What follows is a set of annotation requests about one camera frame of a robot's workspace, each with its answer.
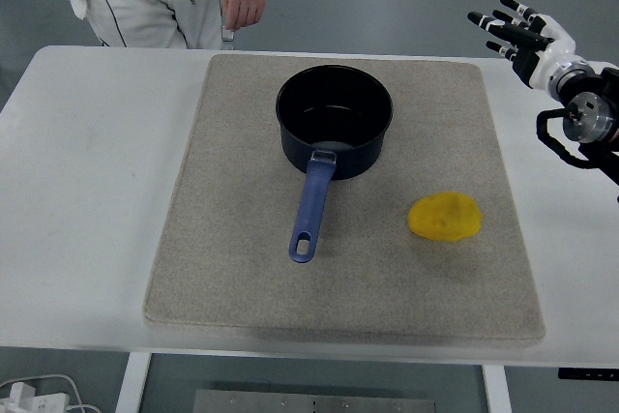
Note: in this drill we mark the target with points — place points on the grey metal plate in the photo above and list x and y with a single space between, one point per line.
314 403

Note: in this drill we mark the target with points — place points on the person's hand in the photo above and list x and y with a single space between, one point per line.
244 2

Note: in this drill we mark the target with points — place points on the white power adapter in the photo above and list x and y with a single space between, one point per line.
34 401

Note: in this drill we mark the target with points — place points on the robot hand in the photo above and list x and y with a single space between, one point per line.
546 52

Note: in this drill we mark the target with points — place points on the white table leg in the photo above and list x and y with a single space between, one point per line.
131 384
497 391

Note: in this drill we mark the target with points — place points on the small silver square block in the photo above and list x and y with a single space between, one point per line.
228 40

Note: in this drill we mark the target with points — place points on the beige fabric mat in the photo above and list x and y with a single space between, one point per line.
290 297

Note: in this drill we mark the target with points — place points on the black table control panel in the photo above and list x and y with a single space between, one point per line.
587 374

